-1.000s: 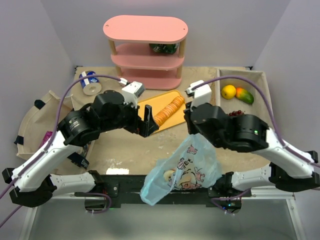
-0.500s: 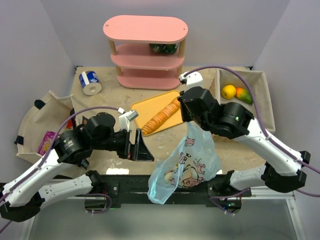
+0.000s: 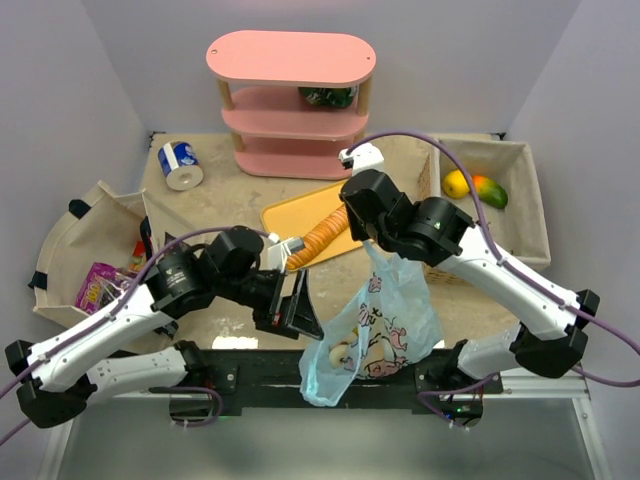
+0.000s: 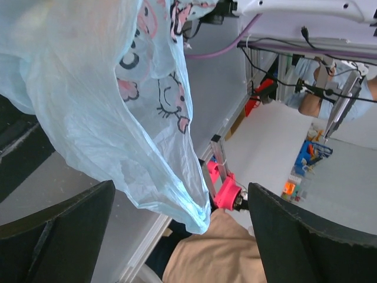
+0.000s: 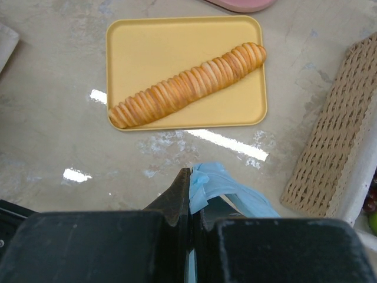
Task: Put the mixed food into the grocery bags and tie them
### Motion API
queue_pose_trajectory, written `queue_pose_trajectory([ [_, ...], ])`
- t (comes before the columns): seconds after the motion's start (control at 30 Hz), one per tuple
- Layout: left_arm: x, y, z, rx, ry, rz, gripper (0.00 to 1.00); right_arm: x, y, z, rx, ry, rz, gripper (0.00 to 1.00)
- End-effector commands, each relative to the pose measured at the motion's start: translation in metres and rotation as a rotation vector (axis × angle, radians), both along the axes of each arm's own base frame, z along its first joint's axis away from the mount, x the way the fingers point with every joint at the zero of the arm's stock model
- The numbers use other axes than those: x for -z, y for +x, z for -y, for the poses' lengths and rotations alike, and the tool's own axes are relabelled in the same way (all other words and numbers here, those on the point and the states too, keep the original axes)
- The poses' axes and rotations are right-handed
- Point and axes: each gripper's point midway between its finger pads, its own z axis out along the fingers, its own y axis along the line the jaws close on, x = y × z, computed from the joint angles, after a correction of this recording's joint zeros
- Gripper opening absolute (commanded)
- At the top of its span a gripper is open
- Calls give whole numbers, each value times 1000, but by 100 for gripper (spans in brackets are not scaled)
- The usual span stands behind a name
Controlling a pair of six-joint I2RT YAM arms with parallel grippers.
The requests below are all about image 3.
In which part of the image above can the red snack packet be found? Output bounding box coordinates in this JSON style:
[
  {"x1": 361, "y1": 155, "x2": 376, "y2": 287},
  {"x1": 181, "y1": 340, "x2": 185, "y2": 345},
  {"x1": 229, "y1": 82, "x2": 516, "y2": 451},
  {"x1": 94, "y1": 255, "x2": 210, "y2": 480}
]
[{"x1": 126, "y1": 241, "x2": 147, "y2": 274}]

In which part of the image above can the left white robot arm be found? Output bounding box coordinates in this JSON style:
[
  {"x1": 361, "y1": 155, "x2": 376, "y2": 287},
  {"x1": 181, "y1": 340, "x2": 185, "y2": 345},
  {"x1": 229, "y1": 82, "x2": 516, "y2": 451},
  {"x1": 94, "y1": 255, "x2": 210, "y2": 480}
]
[{"x1": 1, "y1": 226, "x2": 324, "y2": 429}]

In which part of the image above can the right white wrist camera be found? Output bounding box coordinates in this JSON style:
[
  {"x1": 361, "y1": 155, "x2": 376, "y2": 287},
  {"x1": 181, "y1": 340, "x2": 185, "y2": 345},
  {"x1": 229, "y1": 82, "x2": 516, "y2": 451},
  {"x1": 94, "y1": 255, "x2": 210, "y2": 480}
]
[{"x1": 338, "y1": 143, "x2": 385, "y2": 177}]

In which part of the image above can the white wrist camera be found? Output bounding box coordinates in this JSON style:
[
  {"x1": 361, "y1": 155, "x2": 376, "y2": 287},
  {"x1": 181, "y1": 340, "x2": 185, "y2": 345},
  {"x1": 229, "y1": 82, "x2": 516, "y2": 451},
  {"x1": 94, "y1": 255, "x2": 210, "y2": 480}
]
[
  {"x1": 338, "y1": 143, "x2": 385, "y2": 177},
  {"x1": 266, "y1": 232, "x2": 305, "y2": 272}
]

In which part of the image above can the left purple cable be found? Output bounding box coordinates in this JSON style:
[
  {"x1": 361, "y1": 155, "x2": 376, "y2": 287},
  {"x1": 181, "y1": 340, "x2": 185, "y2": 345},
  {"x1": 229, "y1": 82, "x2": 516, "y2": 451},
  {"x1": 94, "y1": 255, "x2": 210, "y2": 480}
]
[{"x1": 0, "y1": 226, "x2": 276, "y2": 446}]

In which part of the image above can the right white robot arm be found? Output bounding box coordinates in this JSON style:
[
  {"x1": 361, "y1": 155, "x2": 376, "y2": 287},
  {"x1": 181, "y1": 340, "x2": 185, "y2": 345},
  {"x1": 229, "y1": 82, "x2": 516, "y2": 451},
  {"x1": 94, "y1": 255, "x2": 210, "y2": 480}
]
[{"x1": 339, "y1": 170, "x2": 588, "y2": 379}]

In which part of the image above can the red-brown chip bag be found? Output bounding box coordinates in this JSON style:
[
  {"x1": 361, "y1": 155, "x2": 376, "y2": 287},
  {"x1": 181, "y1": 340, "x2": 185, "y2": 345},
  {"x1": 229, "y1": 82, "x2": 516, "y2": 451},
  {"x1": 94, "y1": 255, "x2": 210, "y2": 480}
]
[{"x1": 164, "y1": 232, "x2": 190, "y2": 255}]

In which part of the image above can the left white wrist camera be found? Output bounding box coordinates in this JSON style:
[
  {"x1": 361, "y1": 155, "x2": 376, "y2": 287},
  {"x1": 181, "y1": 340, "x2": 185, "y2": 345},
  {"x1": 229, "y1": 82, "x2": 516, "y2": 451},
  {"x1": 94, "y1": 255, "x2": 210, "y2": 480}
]
[{"x1": 266, "y1": 232, "x2": 305, "y2": 272}]

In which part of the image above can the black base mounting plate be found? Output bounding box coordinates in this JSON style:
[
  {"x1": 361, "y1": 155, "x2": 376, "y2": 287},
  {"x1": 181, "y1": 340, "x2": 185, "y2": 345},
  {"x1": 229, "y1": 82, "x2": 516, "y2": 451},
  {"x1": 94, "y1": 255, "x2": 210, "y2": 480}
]
[{"x1": 177, "y1": 348, "x2": 503, "y2": 420}]

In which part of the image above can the purple snack packet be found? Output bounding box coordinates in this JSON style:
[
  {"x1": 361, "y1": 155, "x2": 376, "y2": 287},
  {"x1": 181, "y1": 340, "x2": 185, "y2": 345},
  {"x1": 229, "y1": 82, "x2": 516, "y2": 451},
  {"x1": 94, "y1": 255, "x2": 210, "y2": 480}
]
[{"x1": 75, "y1": 262, "x2": 136, "y2": 315}]

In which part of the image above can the pink three-tier shelf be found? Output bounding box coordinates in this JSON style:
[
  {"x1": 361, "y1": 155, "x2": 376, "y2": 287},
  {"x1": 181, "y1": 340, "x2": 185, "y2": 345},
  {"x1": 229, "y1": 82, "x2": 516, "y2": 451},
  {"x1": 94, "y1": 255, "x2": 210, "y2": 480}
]
[{"x1": 206, "y1": 30, "x2": 376, "y2": 181}]

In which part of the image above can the light blue plastic bag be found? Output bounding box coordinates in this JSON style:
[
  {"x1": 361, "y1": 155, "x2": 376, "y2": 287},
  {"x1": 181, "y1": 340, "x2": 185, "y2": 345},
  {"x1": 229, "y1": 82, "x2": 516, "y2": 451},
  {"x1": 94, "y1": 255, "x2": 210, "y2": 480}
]
[{"x1": 299, "y1": 242, "x2": 444, "y2": 407}]

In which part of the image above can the yellow plastic tray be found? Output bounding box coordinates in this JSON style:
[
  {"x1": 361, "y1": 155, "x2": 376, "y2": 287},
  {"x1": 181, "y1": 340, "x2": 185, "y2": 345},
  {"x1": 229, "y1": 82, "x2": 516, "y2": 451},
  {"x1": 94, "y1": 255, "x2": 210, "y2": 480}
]
[{"x1": 261, "y1": 180, "x2": 362, "y2": 267}]

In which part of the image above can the beige canvas tote bag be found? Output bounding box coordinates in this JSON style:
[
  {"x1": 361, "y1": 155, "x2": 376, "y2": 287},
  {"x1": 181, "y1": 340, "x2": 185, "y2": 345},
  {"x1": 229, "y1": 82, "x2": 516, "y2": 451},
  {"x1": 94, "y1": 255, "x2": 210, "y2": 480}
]
[{"x1": 30, "y1": 181, "x2": 197, "y2": 328}]

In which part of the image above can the green snack packet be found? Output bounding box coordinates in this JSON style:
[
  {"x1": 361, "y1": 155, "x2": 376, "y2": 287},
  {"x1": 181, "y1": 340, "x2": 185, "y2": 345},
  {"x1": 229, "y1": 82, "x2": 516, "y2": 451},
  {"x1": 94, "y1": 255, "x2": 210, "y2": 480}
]
[{"x1": 298, "y1": 86, "x2": 359, "y2": 109}]

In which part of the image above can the purple cable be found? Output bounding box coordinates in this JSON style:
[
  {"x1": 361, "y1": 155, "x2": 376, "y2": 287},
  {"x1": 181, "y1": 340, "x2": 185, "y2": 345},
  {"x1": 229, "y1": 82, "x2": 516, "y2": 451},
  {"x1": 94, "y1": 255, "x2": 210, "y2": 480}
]
[
  {"x1": 0, "y1": 226, "x2": 276, "y2": 446},
  {"x1": 344, "y1": 129, "x2": 640, "y2": 388}
]

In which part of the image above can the blue white paper roll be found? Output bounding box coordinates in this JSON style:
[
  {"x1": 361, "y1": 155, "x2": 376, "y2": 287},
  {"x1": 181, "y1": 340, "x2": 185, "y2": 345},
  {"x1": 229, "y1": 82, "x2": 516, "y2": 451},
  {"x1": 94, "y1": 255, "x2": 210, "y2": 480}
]
[{"x1": 158, "y1": 141, "x2": 204, "y2": 191}]

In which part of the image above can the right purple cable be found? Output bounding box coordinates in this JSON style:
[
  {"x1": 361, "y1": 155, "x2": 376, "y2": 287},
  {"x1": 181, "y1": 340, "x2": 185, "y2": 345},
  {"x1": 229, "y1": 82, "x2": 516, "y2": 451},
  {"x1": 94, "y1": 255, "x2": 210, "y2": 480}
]
[{"x1": 344, "y1": 129, "x2": 640, "y2": 388}]

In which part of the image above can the wicker basket with liner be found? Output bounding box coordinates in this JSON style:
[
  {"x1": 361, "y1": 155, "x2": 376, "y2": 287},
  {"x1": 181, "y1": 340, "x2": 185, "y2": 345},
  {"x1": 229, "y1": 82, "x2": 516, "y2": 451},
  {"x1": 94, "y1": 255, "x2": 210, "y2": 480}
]
[{"x1": 414, "y1": 136, "x2": 552, "y2": 286}]

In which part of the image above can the long baguette bread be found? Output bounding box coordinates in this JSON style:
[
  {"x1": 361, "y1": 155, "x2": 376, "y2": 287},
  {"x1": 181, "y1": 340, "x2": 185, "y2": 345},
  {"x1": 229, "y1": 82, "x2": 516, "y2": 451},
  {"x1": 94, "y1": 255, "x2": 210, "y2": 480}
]
[{"x1": 286, "y1": 204, "x2": 349, "y2": 271}]

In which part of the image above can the aluminium frame rail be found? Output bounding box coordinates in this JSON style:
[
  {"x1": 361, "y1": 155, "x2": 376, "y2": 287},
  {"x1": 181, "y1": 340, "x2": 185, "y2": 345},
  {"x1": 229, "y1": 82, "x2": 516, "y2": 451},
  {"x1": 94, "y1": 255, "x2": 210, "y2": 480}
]
[{"x1": 87, "y1": 369, "x2": 588, "y2": 405}]

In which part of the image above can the red green mango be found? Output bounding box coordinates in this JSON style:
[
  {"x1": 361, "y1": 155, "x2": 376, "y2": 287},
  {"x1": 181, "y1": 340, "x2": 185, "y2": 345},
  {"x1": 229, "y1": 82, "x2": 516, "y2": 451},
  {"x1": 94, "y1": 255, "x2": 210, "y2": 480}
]
[{"x1": 472, "y1": 175, "x2": 509, "y2": 210}]

